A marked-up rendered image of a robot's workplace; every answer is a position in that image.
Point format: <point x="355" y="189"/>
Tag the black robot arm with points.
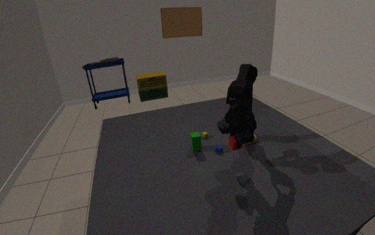
<point x="241" y="89"/>

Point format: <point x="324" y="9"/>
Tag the red block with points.
<point x="233" y="143"/>

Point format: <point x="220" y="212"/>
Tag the blue block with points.
<point x="218" y="149"/>

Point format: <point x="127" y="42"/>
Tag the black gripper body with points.
<point x="243" y="137"/>

